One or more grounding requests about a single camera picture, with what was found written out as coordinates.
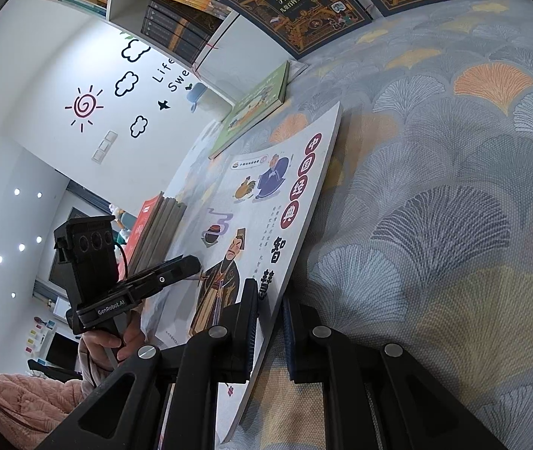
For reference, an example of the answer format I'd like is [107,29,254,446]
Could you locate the white wall switch panel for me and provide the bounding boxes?
[92,130,118,164]

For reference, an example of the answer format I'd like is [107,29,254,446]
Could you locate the dark volume book set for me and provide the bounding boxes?
[141,0,222,65]

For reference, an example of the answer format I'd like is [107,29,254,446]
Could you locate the left dark ornate encyclopedia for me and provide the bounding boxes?
[218,0,372,60]

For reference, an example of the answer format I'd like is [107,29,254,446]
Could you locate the patterned fan motif mat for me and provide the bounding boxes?
[232,0,533,449]

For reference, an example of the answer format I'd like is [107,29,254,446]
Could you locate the stacked books pile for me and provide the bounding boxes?
[119,192,186,279]

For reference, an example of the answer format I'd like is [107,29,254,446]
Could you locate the pink left sleeve forearm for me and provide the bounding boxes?
[0,364,108,450]

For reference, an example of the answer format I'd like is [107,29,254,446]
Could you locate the white bottle blue cap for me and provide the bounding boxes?
[186,82,208,113]

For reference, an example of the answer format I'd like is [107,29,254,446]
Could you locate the left hand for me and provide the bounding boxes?
[79,310,145,390]

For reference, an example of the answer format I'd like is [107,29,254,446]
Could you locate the Chinese classics wisdom book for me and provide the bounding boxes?
[141,100,344,444]

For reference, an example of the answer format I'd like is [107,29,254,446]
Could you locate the white bookshelf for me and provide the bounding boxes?
[54,0,292,104]

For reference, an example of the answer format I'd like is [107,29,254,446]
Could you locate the green cover picture book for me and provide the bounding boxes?
[208,61,290,159]

